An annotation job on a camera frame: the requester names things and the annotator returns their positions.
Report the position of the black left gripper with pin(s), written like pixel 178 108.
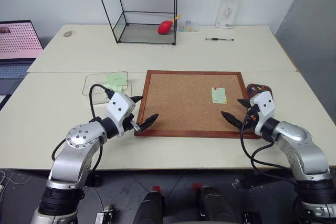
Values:
pixel 129 123

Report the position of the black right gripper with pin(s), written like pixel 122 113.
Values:
pixel 251 120

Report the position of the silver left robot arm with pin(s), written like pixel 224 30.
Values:
pixel 76 153

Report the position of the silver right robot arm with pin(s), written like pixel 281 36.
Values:
pixel 302 150

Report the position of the green paper note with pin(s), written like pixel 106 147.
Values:
pixel 219 94

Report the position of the brown pin container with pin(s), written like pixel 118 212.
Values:
pixel 256 89

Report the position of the green sticky note pad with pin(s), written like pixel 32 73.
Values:
pixel 115 79

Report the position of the wood framed cork board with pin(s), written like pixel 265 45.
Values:
pixel 183 103

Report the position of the clear acrylic tray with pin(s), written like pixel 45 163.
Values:
pixel 94 87

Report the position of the black and silver pen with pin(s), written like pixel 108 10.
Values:
pixel 219 39

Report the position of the red rubber air blower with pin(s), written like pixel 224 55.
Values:
pixel 165 26

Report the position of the dark rounded robot leg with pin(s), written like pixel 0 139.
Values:
pixel 215 203
pixel 148 208

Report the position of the small clear plastic box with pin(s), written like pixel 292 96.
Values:
pixel 189 26

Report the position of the white charger retail package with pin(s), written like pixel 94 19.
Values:
pixel 228 9

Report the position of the grey round table grommet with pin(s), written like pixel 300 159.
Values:
pixel 68 33

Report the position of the open laptop with pink screen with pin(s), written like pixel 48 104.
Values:
pixel 15 51

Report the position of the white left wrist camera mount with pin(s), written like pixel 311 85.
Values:
pixel 119 106

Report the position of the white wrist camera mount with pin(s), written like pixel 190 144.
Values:
pixel 119 106
pixel 265 107

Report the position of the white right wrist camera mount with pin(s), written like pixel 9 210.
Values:
pixel 265 107

